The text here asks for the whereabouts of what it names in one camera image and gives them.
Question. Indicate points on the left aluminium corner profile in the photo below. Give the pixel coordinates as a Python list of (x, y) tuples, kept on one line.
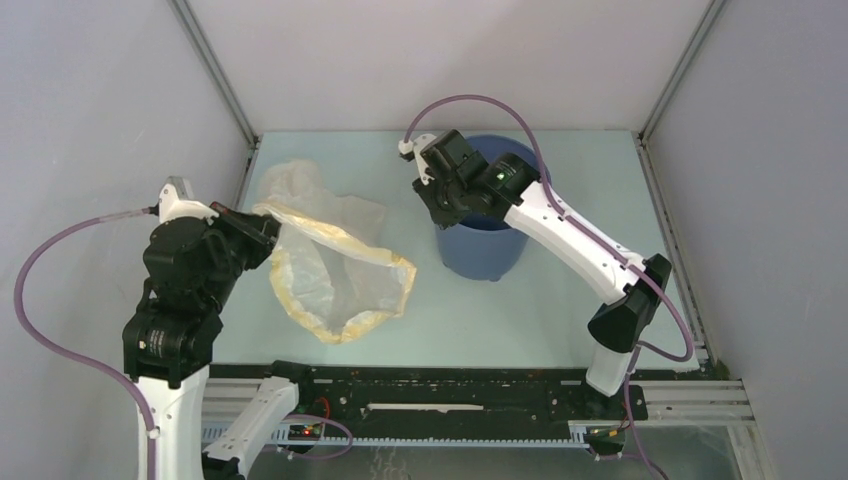
[(190, 22)]

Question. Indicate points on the right aluminium corner profile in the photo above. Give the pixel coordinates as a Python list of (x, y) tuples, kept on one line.
[(692, 48)]

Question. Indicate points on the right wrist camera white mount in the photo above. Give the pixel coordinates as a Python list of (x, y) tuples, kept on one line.
[(411, 150)]

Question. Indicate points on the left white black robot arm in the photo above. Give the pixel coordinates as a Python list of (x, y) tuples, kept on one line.
[(193, 261)]

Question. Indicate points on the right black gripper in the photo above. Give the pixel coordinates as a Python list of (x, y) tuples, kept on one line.
[(444, 219)]

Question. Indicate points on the right circuit board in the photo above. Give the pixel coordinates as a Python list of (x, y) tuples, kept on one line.
[(615, 435)]

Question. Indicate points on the aluminium corner profile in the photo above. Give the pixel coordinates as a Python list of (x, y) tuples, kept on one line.
[(692, 48), (190, 22)]

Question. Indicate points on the left circuit board with leds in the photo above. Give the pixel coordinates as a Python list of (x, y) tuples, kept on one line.
[(304, 432)]

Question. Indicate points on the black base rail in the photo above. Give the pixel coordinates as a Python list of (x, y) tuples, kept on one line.
[(453, 406)]

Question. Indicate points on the translucent white yellow trash bag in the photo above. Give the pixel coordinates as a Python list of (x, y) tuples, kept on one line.
[(327, 269)]

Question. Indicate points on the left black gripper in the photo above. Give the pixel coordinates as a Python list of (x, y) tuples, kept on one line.
[(262, 229)]

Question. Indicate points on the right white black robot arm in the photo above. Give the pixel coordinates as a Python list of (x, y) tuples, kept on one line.
[(457, 180)]

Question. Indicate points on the blue plastic trash bin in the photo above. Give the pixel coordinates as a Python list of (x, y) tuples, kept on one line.
[(480, 248)]

